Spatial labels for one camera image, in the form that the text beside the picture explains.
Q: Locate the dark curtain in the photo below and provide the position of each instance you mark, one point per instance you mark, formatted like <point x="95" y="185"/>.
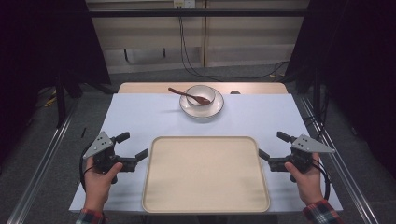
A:
<point x="358" y="62"/>
<point x="40" y="46"/>

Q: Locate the black stand post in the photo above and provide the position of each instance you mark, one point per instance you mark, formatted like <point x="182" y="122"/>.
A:
<point x="60" y="102"/>
<point x="316" y="93"/>

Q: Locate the small black stick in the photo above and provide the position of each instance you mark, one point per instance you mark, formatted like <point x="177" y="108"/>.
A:
<point x="83" y="132"/>

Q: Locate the metal floor rail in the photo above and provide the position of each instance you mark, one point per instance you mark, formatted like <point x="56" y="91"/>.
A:
<point x="40" y="169"/>
<point x="342" y="168"/>

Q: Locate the person's right hand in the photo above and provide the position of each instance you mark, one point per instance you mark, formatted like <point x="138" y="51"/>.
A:
<point x="306" y="183"/>

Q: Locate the white table sheet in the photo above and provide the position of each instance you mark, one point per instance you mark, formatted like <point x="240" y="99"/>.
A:
<point x="149" y="115"/>

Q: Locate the white bowl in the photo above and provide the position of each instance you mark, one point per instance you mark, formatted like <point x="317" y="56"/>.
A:
<point x="204" y="91"/>

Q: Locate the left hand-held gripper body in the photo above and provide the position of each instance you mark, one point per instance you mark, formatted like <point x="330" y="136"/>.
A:
<point x="104" y="155"/>

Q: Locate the brown wooden spoon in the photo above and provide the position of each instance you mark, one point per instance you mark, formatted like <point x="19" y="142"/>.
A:
<point x="186" y="95"/>

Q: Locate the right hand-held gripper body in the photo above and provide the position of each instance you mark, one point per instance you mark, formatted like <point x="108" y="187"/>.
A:
<point x="303" y="152"/>

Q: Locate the beige rectangular tray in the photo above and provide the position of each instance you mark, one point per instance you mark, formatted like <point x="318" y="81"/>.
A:
<point x="205" y="174"/>

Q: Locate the white wall socket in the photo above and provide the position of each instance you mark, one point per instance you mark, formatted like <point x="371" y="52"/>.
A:
<point x="184" y="3"/>

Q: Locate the white plate with dark rim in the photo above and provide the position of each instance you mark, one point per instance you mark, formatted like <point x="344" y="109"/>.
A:
<point x="202" y="112"/>

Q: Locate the black horizontal frame bar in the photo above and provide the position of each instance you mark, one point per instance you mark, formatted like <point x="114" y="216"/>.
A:
<point x="199" y="12"/>

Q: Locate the person's left hand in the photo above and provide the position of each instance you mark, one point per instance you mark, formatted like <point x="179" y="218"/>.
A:
<point x="99" y="186"/>

